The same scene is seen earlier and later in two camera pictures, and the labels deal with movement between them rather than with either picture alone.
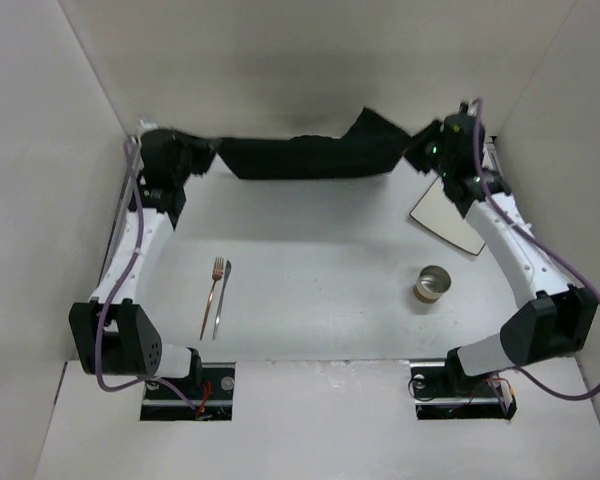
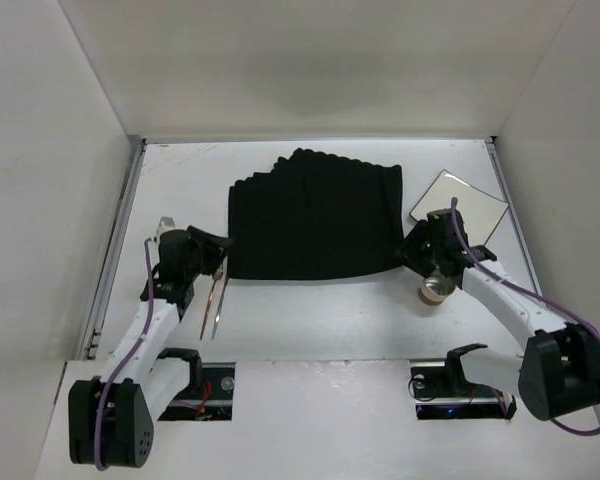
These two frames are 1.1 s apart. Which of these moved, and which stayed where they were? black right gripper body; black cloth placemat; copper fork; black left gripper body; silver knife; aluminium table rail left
Moved: black left gripper body; black cloth placemat; black right gripper body
Stayed: copper fork; silver knife; aluminium table rail left
